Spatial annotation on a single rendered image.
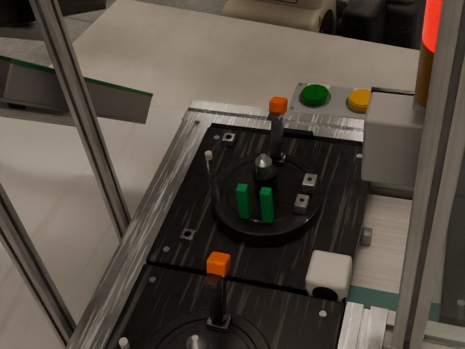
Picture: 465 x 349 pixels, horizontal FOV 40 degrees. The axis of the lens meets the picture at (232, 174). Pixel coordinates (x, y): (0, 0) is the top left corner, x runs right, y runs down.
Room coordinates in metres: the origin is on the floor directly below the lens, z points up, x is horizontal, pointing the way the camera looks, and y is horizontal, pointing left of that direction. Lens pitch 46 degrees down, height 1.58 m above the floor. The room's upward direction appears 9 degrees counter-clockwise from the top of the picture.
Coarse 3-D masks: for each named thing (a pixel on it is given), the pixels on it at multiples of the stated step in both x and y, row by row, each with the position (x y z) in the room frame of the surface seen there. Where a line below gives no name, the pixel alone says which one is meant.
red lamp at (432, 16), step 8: (432, 0) 0.36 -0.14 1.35; (440, 0) 0.35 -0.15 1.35; (432, 8) 0.35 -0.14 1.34; (440, 8) 0.35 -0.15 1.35; (424, 16) 0.37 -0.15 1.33; (432, 16) 0.35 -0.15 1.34; (424, 24) 0.36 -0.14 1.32; (432, 24) 0.35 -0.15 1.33; (424, 32) 0.36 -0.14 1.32; (432, 32) 0.35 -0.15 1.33; (424, 40) 0.36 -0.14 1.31; (432, 40) 0.35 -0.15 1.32; (432, 48) 0.35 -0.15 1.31
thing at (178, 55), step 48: (96, 48) 1.10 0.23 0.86; (144, 48) 1.08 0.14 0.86; (192, 48) 1.06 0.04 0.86; (240, 48) 1.03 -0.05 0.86; (288, 48) 1.01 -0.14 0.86; (336, 48) 0.99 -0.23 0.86; (384, 48) 0.96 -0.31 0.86; (192, 96) 0.91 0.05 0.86; (240, 96) 0.89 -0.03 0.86; (288, 96) 0.87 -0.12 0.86
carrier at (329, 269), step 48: (240, 144) 0.65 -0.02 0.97; (288, 144) 0.64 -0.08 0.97; (336, 144) 0.62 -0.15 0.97; (192, 192) 0.57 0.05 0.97; (240, 192) 0.50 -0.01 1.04; (288, 192) 0.53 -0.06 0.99; (336, 192) 0.54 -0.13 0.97; (240, 240) 0.48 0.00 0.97; (288, 240) 0.47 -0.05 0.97; (336, 240) 0.46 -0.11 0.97; (288, 288) 0.41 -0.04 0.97; (336, 288) 0.39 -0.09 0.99
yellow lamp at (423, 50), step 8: (424, 48) 0.36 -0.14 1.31; (424, 56) 0.36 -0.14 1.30; (432, 56) 0.35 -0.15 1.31; (424, 64) 0.36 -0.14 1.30; (424, 72) 0.35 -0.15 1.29; (416, 80) 0.37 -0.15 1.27; (424, 80) 0.35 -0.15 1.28; (416, 88) 0.36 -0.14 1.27; (424, 88) 0.35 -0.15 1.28; (416, 96) 0.36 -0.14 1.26; (424, 96) 0.35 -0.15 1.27; (424, 104) 0.35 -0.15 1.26
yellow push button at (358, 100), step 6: (360, 90) 0.72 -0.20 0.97; (366, 90) 0.72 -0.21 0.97; (354, 96) 0.71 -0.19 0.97; (360, 96) 0.71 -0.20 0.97; (366, 96) 0.71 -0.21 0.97; (348, 102) 0.71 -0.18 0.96; (354, 102) 0.70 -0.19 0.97; (360, 102) 0.70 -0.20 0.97; (366, 102) 0.69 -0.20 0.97; (354, 108) 0.69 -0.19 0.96; (360, 108) 0.69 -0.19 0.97; (366, 108) 0.69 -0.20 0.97
